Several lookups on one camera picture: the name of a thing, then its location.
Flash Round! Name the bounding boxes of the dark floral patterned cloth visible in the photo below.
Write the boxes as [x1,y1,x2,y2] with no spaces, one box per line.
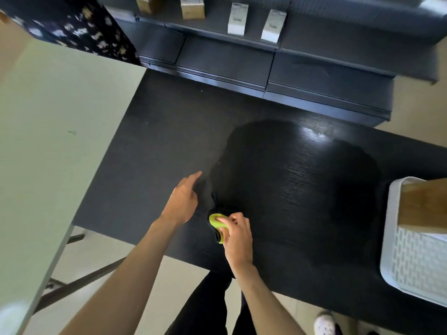
[0,0,142,66]

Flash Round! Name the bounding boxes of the person's white shoe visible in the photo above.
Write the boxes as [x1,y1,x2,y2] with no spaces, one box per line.
[313,312,339,335]

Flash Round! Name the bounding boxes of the person's black trousers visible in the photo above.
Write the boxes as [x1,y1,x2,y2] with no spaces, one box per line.
[164,270,258,335]

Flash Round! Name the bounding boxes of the light wooden box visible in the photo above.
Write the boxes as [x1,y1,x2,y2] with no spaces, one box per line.
[398,178,447,235]

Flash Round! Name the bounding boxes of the person's right hand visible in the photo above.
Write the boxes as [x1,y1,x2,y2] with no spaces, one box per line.
[216,212,254,273]

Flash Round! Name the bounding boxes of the white plastic lattice basket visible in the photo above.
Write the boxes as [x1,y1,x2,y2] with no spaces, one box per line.
[379,176,447,308]

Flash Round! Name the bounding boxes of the tan cardboard box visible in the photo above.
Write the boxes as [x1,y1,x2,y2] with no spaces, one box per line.
[134,0,163,15]
[179,0,206,21]

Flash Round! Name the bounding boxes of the person's left hand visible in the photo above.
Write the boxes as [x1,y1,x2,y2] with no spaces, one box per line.
[160,171,203,227]

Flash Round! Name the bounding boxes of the person's left forearm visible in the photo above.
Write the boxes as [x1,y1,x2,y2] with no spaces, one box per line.
[59,217,177,335]

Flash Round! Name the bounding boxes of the green and black cleaning sponge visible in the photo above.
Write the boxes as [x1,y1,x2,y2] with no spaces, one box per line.
[208,192,230,245]

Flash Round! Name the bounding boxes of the black metal table frame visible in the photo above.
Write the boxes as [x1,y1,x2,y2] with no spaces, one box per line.
[33,233,127,315]

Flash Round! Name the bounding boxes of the white cardboard box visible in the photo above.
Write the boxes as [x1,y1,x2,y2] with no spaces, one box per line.
[227,2,249,37]
[261,9,288,44]

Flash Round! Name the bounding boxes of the person's right forearm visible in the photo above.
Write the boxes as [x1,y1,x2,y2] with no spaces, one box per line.
[231,263,308,335]

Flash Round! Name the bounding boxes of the grey metal shelf unit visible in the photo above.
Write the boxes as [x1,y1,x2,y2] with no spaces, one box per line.
[96,0,447,128]

